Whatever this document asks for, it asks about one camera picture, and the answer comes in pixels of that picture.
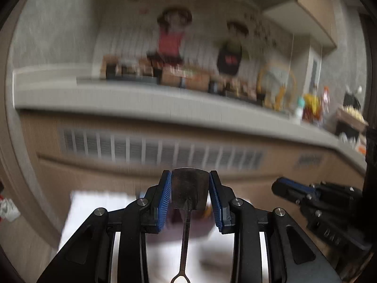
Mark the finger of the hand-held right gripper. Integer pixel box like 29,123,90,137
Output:
278,177,320,197
272,180,313,204

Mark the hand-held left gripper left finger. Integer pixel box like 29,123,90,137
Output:
37,170,173,283

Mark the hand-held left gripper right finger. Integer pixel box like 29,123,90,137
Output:
209,170,343,283

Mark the metal spatula with loop handle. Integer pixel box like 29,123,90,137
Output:
171,167,216,283

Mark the short grey vent grille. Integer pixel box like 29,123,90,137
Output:
296,153,323,167

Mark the long grey vent grille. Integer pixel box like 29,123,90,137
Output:
59,127,266,170

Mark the teal capped bottle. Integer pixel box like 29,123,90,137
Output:
293,96,307,124

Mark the white textured towel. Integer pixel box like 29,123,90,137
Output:
57,191,274,283

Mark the wooden cabinet front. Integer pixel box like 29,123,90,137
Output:
19,109,367,233

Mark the orange capped bottle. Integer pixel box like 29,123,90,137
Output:
321,87,331,115

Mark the glass dome cover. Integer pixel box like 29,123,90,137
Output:
258,62,298,111

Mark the grey stone counter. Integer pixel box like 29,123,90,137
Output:
13,68,367,174

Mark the row of brown boxes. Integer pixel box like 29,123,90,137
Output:
102,54,262,101

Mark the white shoe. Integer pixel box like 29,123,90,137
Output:
0,197,21,222

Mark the overhead cabinet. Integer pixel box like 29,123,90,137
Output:
244,0,338,48

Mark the cartoon figure wall poster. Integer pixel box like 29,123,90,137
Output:
97,3,280,77

